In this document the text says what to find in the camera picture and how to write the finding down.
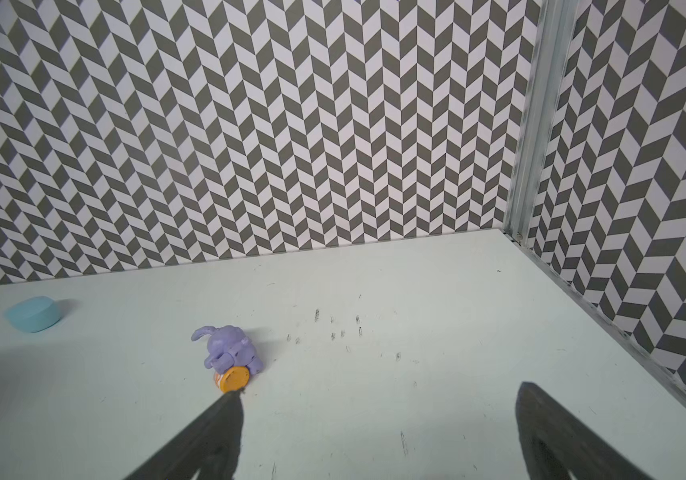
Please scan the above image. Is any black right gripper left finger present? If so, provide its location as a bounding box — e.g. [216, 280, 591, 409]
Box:
[127, 390, 244, 480]

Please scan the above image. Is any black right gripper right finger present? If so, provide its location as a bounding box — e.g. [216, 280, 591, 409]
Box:
[515, 382, 649, 479]

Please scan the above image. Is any purple elephant toy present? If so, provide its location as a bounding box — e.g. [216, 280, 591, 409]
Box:
[191, 325, 264, 393]

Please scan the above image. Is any light blue round object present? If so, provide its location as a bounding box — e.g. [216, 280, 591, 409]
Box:
[4, 296, 63, 333]

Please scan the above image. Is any grey corner frame post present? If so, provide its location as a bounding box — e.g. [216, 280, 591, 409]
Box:
[503, 0, 579, 245]

